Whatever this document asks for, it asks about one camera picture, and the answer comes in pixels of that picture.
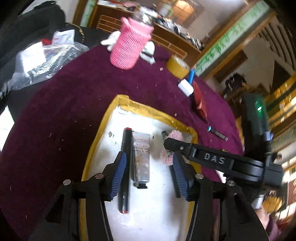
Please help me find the pink fluffy plush toy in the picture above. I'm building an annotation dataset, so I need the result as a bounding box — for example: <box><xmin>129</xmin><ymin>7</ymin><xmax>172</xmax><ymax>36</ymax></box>
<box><xmin>160</xmin><ymin>130</ymin><xmax>184</xmax><ymax>166</ymax></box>

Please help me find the black marker red cap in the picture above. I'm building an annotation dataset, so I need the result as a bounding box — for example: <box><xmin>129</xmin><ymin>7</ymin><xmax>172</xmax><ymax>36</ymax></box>
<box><xmin>118</xmin><ymin>128</ymin><xmax>133</xmax><ymax>214</ymax></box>

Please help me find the silver hand cream tube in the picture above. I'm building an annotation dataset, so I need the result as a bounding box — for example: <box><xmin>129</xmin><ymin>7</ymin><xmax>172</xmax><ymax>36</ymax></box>
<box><xmin>132</xmin><ymin>131</ymin><xmax>150</xmax><ymax>189</ymax></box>

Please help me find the black marker blue cap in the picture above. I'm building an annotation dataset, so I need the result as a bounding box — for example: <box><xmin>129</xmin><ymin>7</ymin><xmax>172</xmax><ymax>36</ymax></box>
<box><xmin>207</xmin><ymin>126</ymin><xmax>228</xmax><ymax>141</ymax></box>

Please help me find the thin black pen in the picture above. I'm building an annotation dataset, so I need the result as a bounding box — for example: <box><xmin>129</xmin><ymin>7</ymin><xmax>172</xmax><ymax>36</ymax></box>
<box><xmin>160</xmin><ymin>130</ymin><xmax>184</xmax><ymax>198</ymax></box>

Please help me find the white tray with yellow tape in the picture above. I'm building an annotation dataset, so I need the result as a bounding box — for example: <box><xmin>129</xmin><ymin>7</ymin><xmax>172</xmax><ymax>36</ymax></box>
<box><xmin>82</xmin><ymin>95</ymin><xmax>197</xmax><ymax>240</ymax></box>

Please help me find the red foil packet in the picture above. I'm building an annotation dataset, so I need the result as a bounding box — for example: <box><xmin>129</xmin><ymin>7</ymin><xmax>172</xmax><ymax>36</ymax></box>
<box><xmin>193</xmin><ymin>81</ymin><xmax>208</xmax><ymax>122</ymax></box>

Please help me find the maroon velvet tablecloth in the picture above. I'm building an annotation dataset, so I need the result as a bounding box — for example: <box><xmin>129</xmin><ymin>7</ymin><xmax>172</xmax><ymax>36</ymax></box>
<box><xmin>1</xmin><ymin>46</ymin><xmax>243</xmax><ymax>240</ymax></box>

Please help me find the white eraser block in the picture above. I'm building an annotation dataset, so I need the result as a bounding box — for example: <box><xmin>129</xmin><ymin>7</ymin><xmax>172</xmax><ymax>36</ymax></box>
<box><xmin>178</xmin><ymin>79</ymin><xmax>194</xmax><ymax>97</ymax></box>

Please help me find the blue small box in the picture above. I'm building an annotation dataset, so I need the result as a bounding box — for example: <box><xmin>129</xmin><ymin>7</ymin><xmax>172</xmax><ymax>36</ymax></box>
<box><xmin>188</xmin><ymin>69</ymin><xmax>195</xmax><ymax>85</ymax></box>

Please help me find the yellow packing tape roll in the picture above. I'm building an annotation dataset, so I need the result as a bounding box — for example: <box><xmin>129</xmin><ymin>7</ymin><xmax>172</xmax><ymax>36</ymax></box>
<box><xmin>166</xmin><ymin>55</ymin><xmax>190</xmax><ymax>80</ymax></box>

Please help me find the bubble wrap package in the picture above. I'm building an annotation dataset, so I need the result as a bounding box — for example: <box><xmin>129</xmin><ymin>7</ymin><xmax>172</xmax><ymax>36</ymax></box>
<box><xmin>1</xmin><ymin>42</ymin><xmax>89</xmax><ymax>92</ymax></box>

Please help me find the wooden counter with clutter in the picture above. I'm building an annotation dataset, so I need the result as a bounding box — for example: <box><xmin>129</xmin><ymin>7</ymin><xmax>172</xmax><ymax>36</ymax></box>
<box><xmin>86</xmin><ymin>1</ymin><xmax>201</xmax><ymax>68</ymax></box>

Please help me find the bottle in pink knit sleeve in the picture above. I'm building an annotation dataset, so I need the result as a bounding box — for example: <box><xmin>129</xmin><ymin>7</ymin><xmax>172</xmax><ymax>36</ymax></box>
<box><xmin>110</xmin><ymin>17</ymin><xmax>154</xmax><ymax>70</ymax></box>

